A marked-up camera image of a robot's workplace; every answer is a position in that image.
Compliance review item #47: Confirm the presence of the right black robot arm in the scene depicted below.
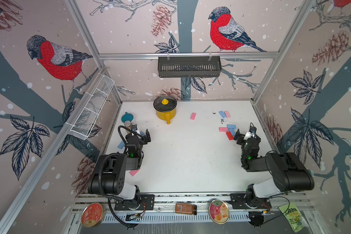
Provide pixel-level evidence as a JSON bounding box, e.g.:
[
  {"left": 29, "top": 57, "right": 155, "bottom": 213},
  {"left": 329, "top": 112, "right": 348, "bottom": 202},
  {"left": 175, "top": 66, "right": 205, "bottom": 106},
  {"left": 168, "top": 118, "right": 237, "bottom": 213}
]
[{"left": 230, "top": 123, "right": 315, "bottom": 209}]

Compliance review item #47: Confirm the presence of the brown packet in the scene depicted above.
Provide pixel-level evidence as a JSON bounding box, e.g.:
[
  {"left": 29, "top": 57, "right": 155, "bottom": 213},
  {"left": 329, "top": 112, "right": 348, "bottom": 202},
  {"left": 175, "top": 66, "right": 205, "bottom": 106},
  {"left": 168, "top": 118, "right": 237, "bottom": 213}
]
[{"left": 175, "top": 203, "right": 198, "bottom": 215}]

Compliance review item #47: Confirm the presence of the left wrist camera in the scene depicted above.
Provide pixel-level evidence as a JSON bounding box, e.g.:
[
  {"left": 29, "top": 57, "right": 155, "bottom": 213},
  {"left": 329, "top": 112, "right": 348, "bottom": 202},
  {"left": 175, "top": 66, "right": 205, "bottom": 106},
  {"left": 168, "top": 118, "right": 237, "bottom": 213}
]
[{"left": 131, "top": 124, "right": 138, "bottom": 132}]

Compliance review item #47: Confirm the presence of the yellow pot with handle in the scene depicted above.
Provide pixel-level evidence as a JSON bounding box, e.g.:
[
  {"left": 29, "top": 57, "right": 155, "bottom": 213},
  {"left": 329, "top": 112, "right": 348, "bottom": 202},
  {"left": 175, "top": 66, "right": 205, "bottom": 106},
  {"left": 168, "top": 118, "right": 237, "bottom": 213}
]
[{"left": 156, "top": 107, "right": 176, "bottom": 124}]

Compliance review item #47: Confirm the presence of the red block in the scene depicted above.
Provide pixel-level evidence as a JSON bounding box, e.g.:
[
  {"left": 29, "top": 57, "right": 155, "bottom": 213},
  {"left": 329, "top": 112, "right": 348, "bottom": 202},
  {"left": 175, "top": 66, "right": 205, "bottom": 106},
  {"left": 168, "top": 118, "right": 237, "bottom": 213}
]
[{"left": 226, "top": 132, "right": 234, "bottom": 140}]

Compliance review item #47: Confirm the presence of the black hanging shelf basket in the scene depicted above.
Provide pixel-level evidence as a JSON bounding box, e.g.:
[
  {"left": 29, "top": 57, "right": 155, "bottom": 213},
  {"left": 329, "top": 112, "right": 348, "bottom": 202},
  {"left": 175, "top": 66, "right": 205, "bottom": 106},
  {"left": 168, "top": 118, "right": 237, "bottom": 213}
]
[{"left": 158, "top": 56, "right": 222, "bottom": 78}]

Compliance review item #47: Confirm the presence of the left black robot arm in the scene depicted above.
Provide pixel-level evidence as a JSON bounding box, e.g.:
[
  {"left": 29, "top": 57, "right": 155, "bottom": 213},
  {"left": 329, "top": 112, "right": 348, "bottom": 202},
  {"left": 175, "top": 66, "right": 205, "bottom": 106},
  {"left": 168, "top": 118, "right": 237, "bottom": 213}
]
[{"left": 87, "top": 125, "right": 153, "bottom": 211}]

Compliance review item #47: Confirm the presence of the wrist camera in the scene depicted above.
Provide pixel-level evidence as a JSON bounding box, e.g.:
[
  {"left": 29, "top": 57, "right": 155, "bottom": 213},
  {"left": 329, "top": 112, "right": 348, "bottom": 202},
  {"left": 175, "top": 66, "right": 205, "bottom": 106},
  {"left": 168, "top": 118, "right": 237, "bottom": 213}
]
[
  {"left": 244, "top": 130, "right": 256, "bottom": 140},
  {"left": 131, "top": 124, "right": 138, "bottom": 132}
]

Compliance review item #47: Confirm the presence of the pink round cup lid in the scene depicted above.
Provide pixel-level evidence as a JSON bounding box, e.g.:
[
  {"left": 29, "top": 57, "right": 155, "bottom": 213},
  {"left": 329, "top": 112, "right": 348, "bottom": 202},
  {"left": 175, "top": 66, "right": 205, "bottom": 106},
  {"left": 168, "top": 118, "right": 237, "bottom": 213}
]
[{"left": 209, "top": 199, "right": 230, "bottom": 224}]

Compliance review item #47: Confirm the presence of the green snack packet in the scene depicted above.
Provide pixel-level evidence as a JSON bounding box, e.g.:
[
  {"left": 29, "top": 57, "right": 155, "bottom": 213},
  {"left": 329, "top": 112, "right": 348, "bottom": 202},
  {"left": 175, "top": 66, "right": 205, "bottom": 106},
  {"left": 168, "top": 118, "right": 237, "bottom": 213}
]
[{"left": 279, "top": 202, "right": 310, "bottom": 233}]

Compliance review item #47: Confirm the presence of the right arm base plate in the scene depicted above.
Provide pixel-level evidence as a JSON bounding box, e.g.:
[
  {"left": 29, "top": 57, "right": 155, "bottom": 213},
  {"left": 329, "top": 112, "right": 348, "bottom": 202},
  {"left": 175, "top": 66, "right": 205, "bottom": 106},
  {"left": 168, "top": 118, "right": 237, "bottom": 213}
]
[{"left": 229, "top": 193, "right": 272, "bottom": 210}]

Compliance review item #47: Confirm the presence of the blue block right cluster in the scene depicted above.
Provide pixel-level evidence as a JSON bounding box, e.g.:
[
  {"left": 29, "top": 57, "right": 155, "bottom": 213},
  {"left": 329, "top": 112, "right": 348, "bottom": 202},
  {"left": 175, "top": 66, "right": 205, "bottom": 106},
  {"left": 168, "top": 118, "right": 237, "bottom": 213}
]
[{"left": 227, "top": 124, "right": 236, "bottom": 130}]

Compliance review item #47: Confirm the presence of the brown spice jar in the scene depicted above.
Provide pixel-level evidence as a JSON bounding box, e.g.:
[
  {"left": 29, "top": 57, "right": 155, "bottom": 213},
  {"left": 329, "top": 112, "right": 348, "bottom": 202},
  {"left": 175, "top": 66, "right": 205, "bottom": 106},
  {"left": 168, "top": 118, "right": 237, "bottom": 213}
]
[{"left": 124, "top": 121, "right": 132, "bottom": 130}]

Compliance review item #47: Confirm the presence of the glass lid yellow knob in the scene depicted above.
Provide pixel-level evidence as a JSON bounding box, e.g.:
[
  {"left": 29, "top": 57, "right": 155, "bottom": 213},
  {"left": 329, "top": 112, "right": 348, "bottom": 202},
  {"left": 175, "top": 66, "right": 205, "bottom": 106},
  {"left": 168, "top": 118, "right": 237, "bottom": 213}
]
[{"left": 153, "top": 96, "right": 177, "bottom": 113}]

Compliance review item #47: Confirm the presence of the white wire basket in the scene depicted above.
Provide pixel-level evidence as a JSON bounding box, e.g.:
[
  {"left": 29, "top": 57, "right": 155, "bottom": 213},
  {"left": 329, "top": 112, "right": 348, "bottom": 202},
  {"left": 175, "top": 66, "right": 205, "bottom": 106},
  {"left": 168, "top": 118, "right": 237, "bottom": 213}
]
[{"left": 69, "top": 74, "right": 115, "bottom": 140}]

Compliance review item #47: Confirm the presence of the pink block right cluster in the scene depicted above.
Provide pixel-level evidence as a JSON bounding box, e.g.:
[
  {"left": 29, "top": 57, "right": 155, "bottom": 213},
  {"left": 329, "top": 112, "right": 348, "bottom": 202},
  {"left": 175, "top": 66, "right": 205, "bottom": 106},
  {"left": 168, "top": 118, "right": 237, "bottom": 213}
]
[{"left": 219, "top": 127, "right": 229, "bottom": 132}]

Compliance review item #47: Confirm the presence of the red round tin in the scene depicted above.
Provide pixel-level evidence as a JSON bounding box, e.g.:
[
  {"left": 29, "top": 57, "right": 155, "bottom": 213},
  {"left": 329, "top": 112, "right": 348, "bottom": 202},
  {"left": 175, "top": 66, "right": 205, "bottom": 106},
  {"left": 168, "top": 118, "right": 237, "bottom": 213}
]
[{"left": 81, "top": 203, "right": 106, "bottom": 228}]

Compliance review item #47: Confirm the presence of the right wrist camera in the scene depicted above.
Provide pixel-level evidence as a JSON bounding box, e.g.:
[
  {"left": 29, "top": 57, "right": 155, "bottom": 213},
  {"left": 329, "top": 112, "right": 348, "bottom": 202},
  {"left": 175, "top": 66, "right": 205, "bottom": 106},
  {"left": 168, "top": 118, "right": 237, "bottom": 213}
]
[{"left": 244, "top": 130, "right": 256, "bottom": 140}]

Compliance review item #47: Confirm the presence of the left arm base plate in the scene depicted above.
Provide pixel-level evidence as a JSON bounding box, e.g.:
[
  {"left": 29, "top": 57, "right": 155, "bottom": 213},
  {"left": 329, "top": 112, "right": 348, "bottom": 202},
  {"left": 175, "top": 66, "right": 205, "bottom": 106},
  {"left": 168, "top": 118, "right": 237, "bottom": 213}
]
[{"left": 115, "top": 194, "right": 155, "bottom": 211}]

